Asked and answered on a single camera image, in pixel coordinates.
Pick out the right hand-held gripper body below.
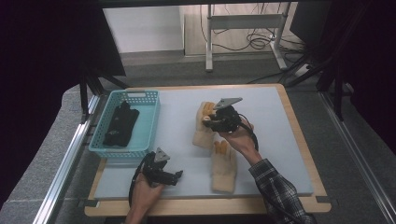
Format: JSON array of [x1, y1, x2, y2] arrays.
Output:
[[212, 97, 244, 133]]

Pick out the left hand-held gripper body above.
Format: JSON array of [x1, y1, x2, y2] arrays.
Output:
[[142, 147, 176, 188]]

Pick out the cream glove with orange fingertips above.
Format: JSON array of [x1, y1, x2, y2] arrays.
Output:
[[191, 101, 219, 149], [210, 139, 238, 194]]

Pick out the teal plastic basket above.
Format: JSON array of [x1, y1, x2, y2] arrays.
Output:
[[88, 90, 162, 159]]

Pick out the person's right hand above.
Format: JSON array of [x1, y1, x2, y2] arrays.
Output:
[[218, 118, 262, 166]]

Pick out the person's left hand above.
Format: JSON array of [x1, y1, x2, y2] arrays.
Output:
[[130, 175, 166, 216]]

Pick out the grey foam mat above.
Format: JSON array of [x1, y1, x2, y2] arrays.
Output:
[[93, 86, 315, 201]]

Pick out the white power strip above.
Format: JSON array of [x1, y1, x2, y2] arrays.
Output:
[[293, 63, 311, 77]]

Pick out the black tripod stand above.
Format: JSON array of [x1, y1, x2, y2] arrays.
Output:
[[78, 64, 131, 124]]

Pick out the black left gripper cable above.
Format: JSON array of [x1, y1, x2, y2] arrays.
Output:
[[128, 152, 149, 207]]

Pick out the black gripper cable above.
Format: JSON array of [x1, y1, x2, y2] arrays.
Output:
[[128, 152, 149, 207], [237, 113, 260, 152]]

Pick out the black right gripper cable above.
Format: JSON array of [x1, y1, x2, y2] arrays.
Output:
[[237, 113, 260, 152]]

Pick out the black floor cables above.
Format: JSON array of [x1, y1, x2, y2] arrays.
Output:
[[199, 3, 309, 54]]

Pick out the aluminium rail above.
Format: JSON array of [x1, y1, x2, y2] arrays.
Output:
[[318, 91, 396, 224], [32, 92, 103, 224]]

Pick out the white metal desk frame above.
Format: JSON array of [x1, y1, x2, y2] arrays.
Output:
[[205, 3, 290, 74]]

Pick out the black camera stand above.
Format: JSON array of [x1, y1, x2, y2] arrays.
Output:
[[281, 3, 370, 122]]

